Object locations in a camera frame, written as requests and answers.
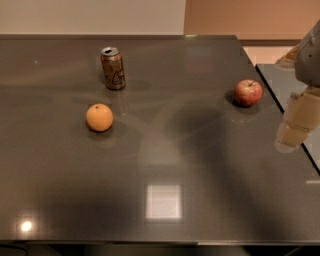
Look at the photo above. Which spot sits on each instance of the orange fruit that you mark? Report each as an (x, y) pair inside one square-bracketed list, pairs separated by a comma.
[(99, 117)]

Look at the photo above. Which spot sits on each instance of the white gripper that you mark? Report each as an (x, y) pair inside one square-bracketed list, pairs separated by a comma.
[(309, 63)]

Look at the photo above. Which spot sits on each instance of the brown soda can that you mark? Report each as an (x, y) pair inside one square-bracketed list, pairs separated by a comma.
[(112, 64)]

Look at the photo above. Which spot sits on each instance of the red apple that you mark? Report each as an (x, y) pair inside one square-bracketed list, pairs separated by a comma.
[(247, 93)]

